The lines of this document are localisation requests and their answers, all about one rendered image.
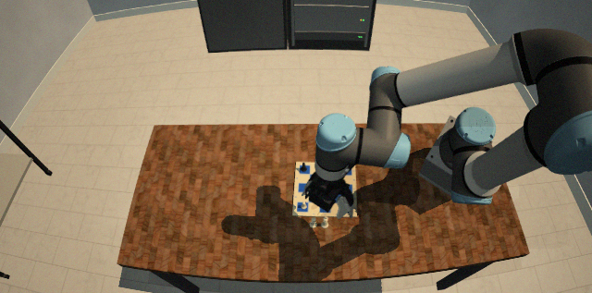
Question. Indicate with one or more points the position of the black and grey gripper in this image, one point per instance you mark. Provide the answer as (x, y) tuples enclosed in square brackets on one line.
[(323, 199)]

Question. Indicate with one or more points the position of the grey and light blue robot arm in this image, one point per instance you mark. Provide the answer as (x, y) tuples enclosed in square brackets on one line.
[(557, 133)]

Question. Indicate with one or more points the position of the blue and cream chessboard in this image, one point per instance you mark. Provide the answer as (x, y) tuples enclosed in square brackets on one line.
[(313, 210)]

